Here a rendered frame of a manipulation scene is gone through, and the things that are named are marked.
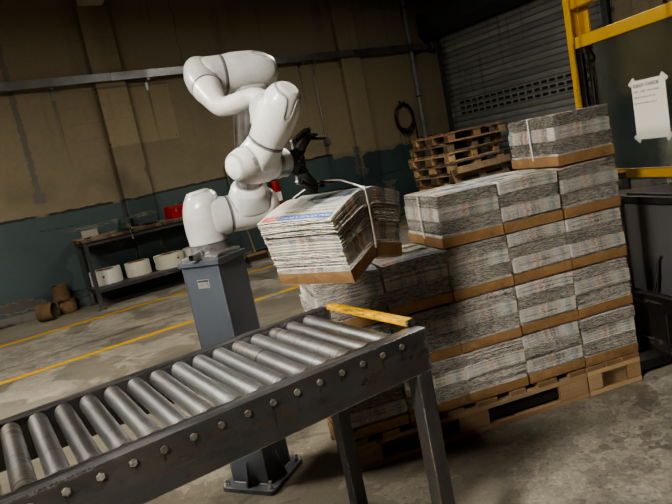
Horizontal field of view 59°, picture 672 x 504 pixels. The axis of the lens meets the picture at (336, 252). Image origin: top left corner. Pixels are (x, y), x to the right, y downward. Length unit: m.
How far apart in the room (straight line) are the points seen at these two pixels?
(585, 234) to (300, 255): 1.46
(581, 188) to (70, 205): 7.03
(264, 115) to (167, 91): 7.61
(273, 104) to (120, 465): 0.91
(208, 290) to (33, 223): 6.30
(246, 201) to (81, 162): 6.44
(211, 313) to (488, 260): 1.18
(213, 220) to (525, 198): 1.31
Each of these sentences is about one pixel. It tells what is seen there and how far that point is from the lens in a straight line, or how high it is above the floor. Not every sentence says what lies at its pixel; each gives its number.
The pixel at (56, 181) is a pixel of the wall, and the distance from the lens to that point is 8.68.
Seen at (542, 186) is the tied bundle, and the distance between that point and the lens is 2.73.
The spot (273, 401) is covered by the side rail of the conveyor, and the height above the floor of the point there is 0.78.
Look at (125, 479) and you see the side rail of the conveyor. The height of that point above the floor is 0.75.
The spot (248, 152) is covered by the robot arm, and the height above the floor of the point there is 1.35.
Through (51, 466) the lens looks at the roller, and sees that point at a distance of 1.42.
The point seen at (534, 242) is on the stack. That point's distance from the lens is 2.73.
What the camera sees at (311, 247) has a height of 1.05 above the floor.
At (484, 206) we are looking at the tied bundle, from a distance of 2.59.
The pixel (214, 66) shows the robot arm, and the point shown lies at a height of 1.67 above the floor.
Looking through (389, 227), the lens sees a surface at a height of 1.04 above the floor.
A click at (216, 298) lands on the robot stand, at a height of 0.84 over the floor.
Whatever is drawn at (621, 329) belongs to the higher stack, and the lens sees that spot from 3.07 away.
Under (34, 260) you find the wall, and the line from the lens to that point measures 8.63.
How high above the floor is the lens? 1.30
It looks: 9 degrees down
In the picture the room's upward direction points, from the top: 11 degrees counter-clockwise
